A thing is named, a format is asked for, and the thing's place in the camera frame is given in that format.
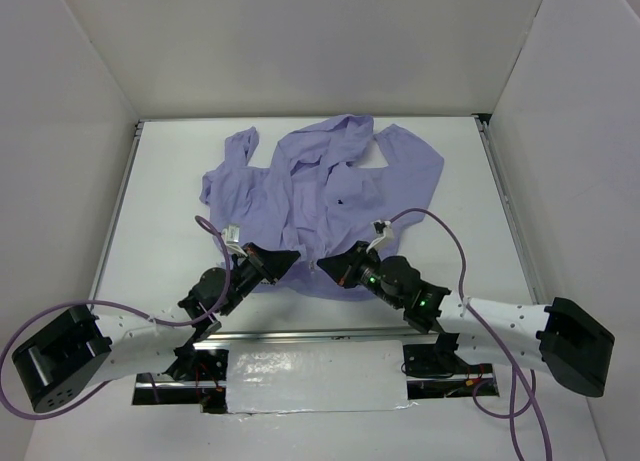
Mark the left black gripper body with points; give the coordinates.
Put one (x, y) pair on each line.
(260, 267)

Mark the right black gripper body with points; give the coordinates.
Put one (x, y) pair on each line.
(351, 266)

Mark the lavender zip-up jacket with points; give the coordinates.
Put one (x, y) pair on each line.
(325, 186)

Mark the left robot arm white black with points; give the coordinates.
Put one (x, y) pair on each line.
(79, 351)

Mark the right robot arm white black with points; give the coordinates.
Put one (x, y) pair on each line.
(559, 338)

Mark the silver foil tape panel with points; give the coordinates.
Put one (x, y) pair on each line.
(316, 377)

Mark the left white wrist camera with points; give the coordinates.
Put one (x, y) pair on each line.
(231, 235)

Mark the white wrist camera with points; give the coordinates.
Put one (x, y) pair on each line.
(384, 235)
(231, 235)

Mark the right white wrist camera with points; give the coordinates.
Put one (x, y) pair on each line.
(384, 235)

